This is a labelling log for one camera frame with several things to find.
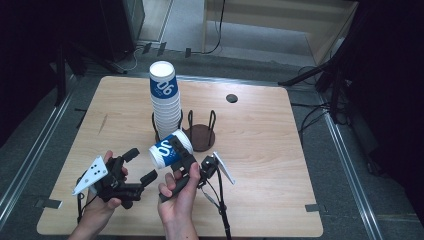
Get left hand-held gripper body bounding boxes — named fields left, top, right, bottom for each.
left=72, top=155, right=145, bottom=210

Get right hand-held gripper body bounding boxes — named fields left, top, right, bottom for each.
left=159, top=151, right=236, bottom=203

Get blue and white paper cup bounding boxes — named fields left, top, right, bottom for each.
left=148, top=129, right=195, bottom=170

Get dark wire cup holder rack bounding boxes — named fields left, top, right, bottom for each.
left=151, top=109, right=217, bottom=153

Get stack of white paper cups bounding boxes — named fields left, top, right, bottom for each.
left=149, top=60, right=184, bottom=141

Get person's left hand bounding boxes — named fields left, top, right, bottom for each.
left=78, top=150, right=129, bottom=231

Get person's right hand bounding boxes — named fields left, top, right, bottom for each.
left=157, top=162, right=202, bottom=228

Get black stand legs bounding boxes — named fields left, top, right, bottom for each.
left=49, top=39, right=128, bottom=108

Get dark cabinet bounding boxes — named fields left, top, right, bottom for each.
left=99, top=0, right=146, bottom=63

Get black tripod stand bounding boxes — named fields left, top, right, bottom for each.
left=278, top=36, right=355, bottom=125

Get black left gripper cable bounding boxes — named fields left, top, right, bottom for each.
left=76, top=192, right=85, bottom=225

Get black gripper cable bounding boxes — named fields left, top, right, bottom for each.
left=76, top=192, right=85, bottom=225
left=201, top=166, right=233, bottom=240

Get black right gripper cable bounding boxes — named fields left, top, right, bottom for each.
left=201, top=166, right=233, bottom=240

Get metal floor rail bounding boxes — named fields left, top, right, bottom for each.
left=318, top=93, right=384, bottom=240
left=0, top=75, right=78, bottom=221

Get white floor cable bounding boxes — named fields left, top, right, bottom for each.
left=124, top=45, right=145, bottom=73

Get black floor cables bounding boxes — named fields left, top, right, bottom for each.
left=289, top=64, right=336, bottom=135

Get black hanging cable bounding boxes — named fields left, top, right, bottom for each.
left=203, top=0, right=227, bottom=56

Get light wooden frame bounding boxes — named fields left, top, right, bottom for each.
left=201, top=0, right=360, bottom=66

